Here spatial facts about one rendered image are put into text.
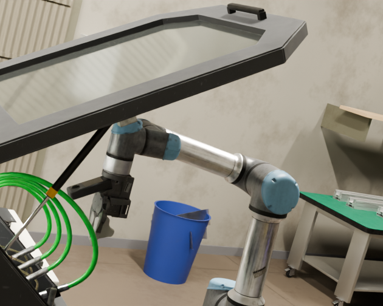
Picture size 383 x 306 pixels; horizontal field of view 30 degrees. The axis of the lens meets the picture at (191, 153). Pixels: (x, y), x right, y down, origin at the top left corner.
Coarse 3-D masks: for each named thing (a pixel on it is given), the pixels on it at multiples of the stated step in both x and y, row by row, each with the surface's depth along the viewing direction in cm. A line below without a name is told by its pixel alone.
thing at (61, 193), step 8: (0, 176) 177; (8, 176) 177; (16, 176) 177; (24, 176) 177; (32, 176) 177; (48, 184) 178; (64, 192) 178; (72, 200) 179; (80, 208) 179; (80, 216) 179; (88, 224) 180; (96, 240) 181; (96, 248) 181; (96, 256) 181; (88, 272) 182; (80, 280) 182
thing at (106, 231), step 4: (96, 220) 195; (108, 220) 196; (96, 224) 194; (104, 224) 195; (108, 224) 196; (104, 228) 196; (108, 228) 196; (104, 232) 196; (108, 232) 197; (112, 232) 197; (96, 236) 195; (100, 236) 196; (104, 236) 197; (108, 236) 197
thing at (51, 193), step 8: (104, 128) 154; (96, 136) 154; (88, 144) 154; (80, 152) 154; (88, 152) 154; (72, 160) 154; (80, 160) 154; (72, 168) 154; (64, 176) 154; (56, 184) 154; (48, 192) 154; (56, 192) 154; (40, 208) 154; (32, 216) 154; (24, 224) 154; (8, 248) 154
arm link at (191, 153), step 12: (144, 120) 209; (168, 132) 210; (192, 144) 212; (204, 144) 216; (180, 156) 212; (192, 156) 212; (204, 156) 214; (216, 156) 216; (228, 156) 218; (240, 156) 221; (204, 168) 217; (216, 168) 217; (228, 168) 218; (240, 168) 218; (228, 180) 222; (240, 180) 220
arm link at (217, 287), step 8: (216, 280) 232; (224, 280) 234; (232, 280) 237; (208, 288) 232; (216, 288) 229; (224, 288) 228; (232, 288) 228; (208, 296) 232; (216, 296) 228; (224, 296) 226; (208, 304) 231; (216, 304) 226
